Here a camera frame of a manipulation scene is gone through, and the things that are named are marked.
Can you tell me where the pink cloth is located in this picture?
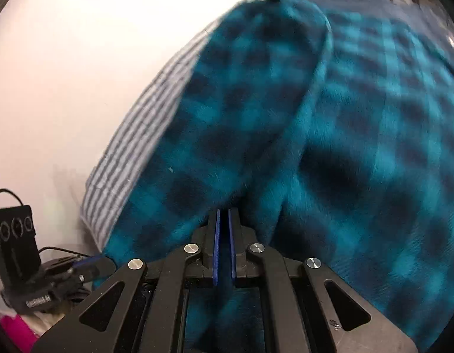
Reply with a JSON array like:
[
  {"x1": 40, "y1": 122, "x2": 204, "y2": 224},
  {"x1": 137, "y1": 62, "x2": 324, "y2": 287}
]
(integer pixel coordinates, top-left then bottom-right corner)
[{"x1": 0, "y1": 314, "x2": 40, "y2": 353}]

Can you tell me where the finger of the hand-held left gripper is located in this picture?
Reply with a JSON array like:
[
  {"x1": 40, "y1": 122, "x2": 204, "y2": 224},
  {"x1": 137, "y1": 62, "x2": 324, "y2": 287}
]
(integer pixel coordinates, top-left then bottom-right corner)
[{"x1": 70, "y1": 255, "x2": 116, "y2": 284}]

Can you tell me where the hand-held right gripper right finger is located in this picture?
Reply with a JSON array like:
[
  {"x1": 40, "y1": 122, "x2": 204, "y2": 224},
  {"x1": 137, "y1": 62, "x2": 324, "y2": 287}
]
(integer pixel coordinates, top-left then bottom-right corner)
[{"x1": 229, "y1": 209, "x2": 419, "y2": 353}]

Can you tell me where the teal plaid fleece garment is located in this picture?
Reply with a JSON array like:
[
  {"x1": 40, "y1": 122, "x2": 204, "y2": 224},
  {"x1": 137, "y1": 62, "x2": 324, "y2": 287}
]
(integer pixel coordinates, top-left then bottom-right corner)
[{"x1": 92, "y1": 0, "x2": 454, "y2": 353}]

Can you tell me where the blue white striped blanket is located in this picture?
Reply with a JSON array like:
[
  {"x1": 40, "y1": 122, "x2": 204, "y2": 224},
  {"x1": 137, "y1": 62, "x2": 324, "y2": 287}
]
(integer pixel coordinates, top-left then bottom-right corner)
[{"x1": 80, "y1": 0, "x2": 454, "y2": 251}]

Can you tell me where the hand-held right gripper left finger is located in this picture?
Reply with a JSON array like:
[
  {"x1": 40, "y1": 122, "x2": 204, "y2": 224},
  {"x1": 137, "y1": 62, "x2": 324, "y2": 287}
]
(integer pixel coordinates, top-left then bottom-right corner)
[{"x1": 30, "y1": 209, "x2": 222, "y2": 353}]

